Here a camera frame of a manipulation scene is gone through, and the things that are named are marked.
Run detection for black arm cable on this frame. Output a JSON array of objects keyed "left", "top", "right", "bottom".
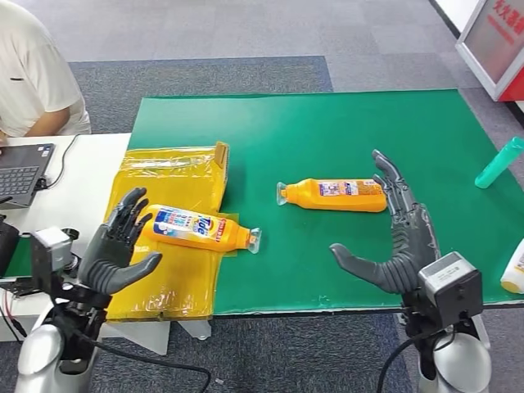
[
  {"left": 53, "top": 311, "right": 213, "bottom": 393},
  {"left": 376, "top": 325, "right": 456, "bottom": 393}
]

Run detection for black motor block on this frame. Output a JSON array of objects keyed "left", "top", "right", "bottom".
[{"left": 0, "top": 214, "right": 21, "bottom": 278}]

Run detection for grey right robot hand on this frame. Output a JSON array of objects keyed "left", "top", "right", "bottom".
[{"left": 329, "top": 150, "right": 441, "bottom": 296}]

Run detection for teal plastic bottle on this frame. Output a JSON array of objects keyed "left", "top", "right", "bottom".
[{"left": 475, "top": 136, "right": 524, "bottom": 190}]

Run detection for orange detergent bottle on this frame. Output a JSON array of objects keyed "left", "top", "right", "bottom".
[
  {"left": 276, "top": 178, "right": 388, "bottom": 213},
  {"left": 141, "top": 204, "right": 263, "bottom": 255}
]

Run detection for green table mat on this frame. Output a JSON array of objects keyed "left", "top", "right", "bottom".
[{"left": 128, "top": 89, "right": 524, "bottom": 317}]

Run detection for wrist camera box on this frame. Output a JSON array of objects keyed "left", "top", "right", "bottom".
[
  {"left": 417, "top": 251, "right": 485, "bottom": 330},
  {"left": 30, "top": 226, "right": 73, "bottom": 295}
]

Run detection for person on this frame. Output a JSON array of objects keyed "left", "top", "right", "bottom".
[{"left": 0, "top": 0, "right": 92, "bottom": 146}]

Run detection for red and white sign stand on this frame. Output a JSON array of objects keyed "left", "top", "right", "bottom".
[{"left": 455, "top": 0, "right": 524, "bottom": 103}]

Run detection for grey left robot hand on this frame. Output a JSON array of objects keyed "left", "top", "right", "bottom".
[{"left": 77, "top": 187, "right": 163, "bottom": 296}]

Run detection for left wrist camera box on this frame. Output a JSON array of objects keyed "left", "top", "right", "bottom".
[{"left": 30, "top": 226, "right": 73, "bottom": 295}]

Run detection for small green belt conveyor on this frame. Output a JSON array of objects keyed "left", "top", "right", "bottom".
[{"left": 0, "top": 228, "right": 81, "bottom": 298}]

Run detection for white and yellow bottle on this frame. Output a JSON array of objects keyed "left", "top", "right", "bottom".
[{"left": 501, "top": 238, "right": 524, "bottom": 296}]

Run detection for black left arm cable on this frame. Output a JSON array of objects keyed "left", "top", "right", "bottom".
[{"left": 53, "top": 311, "right": 213, "bottom": 393}]

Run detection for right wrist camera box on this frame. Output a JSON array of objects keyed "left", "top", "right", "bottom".
[{"left": 417, "top": 251, "right": 485, "bottom": 330}]

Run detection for yellow plastic wrapped box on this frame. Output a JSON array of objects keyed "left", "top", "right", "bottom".
[{"left": 103, "top": 142, "right": 240, "bottom": 322}]

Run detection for black laptop cable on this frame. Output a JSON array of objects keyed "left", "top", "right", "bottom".
[{"left": 35, "top": 135, "right": 79, "bottom": 192}]

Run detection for dark grey laptop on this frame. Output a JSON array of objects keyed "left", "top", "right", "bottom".
[{"left": 0, "top": 143, "right": 56, "bottom": 211}]

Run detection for white table bracket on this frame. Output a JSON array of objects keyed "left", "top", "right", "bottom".
[
  {"left": 100, "top": 322, "right": 171, "bottom": 358},
  {"left": 175, "top": 319, "right": 213, "bottom": 343}
]

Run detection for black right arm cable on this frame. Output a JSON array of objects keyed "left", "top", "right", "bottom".
[{"left": 376, "top": 325, "right": 456, "bottom": 393}]

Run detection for red and black wires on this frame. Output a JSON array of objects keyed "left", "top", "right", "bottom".
[{"left": 0, "top": 290, "right": 29, "bottom": 343}]

